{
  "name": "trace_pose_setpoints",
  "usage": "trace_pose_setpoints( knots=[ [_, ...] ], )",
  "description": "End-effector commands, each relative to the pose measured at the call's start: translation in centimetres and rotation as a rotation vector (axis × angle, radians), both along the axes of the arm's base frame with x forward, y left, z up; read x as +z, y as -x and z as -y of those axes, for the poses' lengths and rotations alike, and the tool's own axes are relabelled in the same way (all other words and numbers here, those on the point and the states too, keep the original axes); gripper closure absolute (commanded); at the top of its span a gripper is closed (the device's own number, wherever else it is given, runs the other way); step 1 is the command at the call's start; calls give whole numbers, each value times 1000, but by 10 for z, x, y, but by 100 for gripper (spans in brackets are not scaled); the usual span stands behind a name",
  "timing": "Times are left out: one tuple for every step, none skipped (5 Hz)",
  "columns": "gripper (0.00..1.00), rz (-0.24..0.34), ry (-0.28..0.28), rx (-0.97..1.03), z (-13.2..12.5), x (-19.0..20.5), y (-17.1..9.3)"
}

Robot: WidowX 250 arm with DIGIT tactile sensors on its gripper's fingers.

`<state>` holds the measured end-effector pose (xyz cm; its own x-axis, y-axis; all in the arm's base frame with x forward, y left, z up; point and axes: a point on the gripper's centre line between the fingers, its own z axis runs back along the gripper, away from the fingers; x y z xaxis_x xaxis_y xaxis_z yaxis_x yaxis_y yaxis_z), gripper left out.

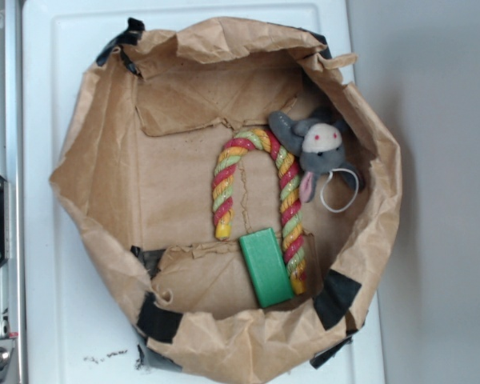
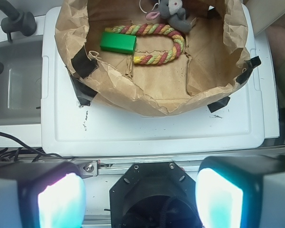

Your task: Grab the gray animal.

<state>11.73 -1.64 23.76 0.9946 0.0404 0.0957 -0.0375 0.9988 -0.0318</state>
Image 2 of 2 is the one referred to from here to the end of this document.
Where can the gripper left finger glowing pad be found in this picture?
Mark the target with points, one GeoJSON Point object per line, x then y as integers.
{"type": "Point", "coordinates": [41, 195]}

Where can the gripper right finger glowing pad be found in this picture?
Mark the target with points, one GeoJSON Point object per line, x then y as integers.
{"type": "Point", "coordinates": [241, 192]}

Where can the gray plush mouse toy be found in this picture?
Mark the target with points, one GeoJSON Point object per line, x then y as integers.
{"type": "Point", "coordinates": [174, 13]}

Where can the gray sink basin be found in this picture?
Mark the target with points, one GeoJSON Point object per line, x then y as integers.
{"type": "Point", "coordinates": [20, 81]}

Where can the brown paper bag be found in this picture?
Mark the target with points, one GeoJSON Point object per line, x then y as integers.
{"type": "Point", "coordinates": [145, 65]}

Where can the black faucet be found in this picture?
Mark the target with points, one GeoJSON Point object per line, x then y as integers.
{"type": "Point", "coordinates": [16, 20]}

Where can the green rectangular block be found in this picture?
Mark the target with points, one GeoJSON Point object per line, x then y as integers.
{"type": "Point", "coordinates": [119, 43]}

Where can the aluminium frame rail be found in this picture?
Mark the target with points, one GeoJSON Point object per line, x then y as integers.
{"type": "Point", "coordinates": [91, 167]}

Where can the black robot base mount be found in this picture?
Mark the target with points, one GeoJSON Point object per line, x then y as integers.
{"type": "Point", "coordinates": [154, 195]}

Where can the multicolour twisted rope toy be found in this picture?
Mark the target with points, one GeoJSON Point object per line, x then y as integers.
{"type": "Point", "coordinates": [156, 44]}

